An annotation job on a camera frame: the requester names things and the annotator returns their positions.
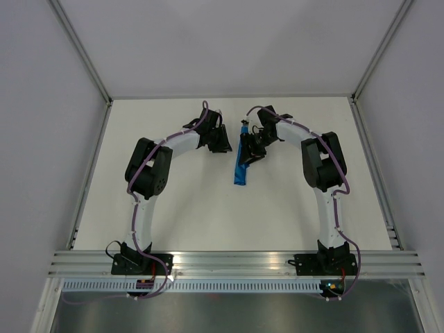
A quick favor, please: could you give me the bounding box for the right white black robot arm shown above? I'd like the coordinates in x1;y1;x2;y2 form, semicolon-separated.
234;105;352;274

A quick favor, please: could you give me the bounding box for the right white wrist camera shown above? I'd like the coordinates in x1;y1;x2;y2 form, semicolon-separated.
241;117;257;133

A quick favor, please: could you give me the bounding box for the right aluminium frame post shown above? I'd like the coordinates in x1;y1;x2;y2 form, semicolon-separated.
350;0;416;103

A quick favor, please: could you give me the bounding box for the blue cloth napkin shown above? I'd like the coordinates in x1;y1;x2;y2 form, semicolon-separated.
234;124;248;186

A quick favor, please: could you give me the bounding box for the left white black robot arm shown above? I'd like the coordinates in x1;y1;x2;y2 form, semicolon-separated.
121;101;232;275

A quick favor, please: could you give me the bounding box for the white slotted cable duct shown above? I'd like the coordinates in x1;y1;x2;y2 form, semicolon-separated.
62;278;321;293

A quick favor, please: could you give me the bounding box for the left aluminium frame post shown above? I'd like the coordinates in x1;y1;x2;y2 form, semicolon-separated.
47;0;112;106

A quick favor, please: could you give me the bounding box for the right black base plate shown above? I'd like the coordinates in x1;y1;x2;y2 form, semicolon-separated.
289;253;359;276

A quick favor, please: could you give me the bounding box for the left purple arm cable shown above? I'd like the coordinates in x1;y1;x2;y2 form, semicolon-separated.
62;100;211;306

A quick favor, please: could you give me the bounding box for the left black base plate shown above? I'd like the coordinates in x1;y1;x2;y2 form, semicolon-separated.
111;253;173;276

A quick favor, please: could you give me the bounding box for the aluminium mounting rail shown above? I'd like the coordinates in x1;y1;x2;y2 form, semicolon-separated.
47;250;425;280

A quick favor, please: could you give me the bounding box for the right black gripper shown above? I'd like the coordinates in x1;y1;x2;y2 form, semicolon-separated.
239;130;277;166

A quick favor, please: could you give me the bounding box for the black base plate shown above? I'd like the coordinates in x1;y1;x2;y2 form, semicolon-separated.
289;253;359;276
111;253;173;276

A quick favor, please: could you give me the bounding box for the aluminium frame post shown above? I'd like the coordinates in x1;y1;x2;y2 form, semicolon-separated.
47;0;112;106
350;0;416;103

